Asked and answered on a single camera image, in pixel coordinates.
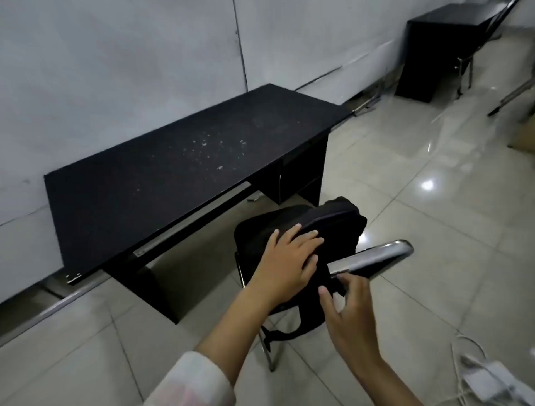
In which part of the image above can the long black desk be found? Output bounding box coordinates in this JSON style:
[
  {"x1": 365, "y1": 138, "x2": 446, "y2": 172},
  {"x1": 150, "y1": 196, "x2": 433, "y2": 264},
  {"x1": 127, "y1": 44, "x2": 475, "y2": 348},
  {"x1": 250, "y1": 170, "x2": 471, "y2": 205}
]
[{"x1": 43, "y1": 83, "x2": 351, "y2": 325}]

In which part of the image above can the black backpack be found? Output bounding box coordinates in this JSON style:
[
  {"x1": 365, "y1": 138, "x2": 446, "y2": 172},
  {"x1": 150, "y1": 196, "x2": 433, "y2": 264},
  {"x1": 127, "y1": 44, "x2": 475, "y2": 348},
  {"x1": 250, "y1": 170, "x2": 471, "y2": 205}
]
[{"x1": 233, "y1": 196, "x2": 368, "y2": 353}]

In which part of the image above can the white power strip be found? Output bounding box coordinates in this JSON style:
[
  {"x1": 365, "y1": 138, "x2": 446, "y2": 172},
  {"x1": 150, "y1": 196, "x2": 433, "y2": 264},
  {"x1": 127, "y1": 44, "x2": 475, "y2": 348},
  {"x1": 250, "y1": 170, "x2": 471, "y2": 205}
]
[{"x1": 460, "y1": 353, "x2": 535, "y2": 406}]

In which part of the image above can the metal chair leg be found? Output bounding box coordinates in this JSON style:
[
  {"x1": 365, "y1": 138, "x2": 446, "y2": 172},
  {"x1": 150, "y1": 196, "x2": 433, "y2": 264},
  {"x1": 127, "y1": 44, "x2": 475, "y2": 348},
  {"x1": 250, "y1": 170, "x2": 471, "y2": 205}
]
[{"x1": 487, "y1": 77, "x2": 535, "y2": 118}]

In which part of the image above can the black metal frame chair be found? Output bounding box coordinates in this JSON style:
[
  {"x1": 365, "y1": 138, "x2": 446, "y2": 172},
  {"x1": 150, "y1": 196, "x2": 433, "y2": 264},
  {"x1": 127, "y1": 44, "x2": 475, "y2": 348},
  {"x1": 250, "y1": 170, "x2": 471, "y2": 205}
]
[{"x1": 455, "y1": 0, "x2": 521, "y2": 99}]

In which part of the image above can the person's right forearm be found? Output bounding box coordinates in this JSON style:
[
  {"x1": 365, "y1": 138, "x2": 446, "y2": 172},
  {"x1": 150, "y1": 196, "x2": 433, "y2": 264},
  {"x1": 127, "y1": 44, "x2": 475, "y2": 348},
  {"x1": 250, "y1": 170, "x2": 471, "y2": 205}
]
[{"x1": 353, "y1": 356, "x2": 424, "y2": 406}]

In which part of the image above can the white cable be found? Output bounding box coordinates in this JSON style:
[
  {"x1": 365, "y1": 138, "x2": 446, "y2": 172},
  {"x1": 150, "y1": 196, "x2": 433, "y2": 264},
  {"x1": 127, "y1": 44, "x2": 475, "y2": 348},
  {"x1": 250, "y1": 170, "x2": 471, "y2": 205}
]
[{"x1": 451, "y1": 332, "x2": 489, "y2": 396}]

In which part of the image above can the person's left hand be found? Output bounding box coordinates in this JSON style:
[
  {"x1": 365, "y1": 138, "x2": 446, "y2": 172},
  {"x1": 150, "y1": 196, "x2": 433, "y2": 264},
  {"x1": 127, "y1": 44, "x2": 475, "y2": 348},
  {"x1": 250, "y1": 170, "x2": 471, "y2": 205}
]
[{"x1": 249, "y1": 224, "x2": 326, "y2": 311}]

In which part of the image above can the white sleeve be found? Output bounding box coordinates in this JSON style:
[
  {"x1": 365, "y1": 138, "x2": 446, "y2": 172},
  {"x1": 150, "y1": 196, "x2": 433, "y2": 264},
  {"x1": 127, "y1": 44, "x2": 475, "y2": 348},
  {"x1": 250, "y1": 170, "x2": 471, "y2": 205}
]
[{"x1": 143, "y1": 351, "x2": 237, "y2": 406}]

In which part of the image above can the person's left forearm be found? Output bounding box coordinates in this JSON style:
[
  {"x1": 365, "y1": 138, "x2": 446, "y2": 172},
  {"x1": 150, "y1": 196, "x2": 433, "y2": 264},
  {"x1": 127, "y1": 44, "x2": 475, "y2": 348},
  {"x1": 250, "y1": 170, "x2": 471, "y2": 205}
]
[{"x1": 194, "y1": 293, "x2": 274, "y2": 387}]

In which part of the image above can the brown cardboard box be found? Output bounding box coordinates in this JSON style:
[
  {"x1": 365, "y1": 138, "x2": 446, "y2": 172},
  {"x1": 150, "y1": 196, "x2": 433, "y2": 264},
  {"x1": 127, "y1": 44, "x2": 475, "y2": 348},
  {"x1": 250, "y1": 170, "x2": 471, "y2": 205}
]
[{"x1": 507, "y1": 119, "x2": 535, "y2": 152}]

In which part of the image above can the metal floor rail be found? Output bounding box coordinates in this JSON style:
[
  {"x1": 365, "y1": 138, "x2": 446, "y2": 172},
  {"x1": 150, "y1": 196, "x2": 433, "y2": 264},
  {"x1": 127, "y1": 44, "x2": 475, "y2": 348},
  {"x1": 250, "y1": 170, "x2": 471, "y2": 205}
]
[
  {"x1": 350, "y1": 82, "x2": 384, "y2": 117},
  {"x1": 0, "y1": 273, "x2": 113, "y2": 349}
]

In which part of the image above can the small black desk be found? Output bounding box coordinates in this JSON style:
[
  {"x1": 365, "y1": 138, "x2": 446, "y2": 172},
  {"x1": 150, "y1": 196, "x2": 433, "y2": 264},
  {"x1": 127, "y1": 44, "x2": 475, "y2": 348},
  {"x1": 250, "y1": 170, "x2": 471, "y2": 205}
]
[{"x1": 395, "y1": 2, "x2": 509, "y2": 103}]

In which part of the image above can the person's right hand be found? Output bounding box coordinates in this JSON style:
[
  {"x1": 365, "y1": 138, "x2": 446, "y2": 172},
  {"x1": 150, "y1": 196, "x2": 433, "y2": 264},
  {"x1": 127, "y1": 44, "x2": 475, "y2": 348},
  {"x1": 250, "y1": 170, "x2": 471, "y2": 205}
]
[{"x1": 318, "y1": 274, "x2": 383, "y2": 371}]

